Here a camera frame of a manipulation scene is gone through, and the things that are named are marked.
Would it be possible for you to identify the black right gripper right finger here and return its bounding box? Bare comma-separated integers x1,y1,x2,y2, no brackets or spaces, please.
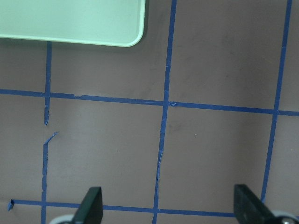
234,184,275,224

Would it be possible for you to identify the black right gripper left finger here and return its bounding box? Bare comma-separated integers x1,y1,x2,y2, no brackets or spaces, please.
72,187,103,224

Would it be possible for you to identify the light green plastic tray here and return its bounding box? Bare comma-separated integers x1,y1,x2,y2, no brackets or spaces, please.
0,0,146,47

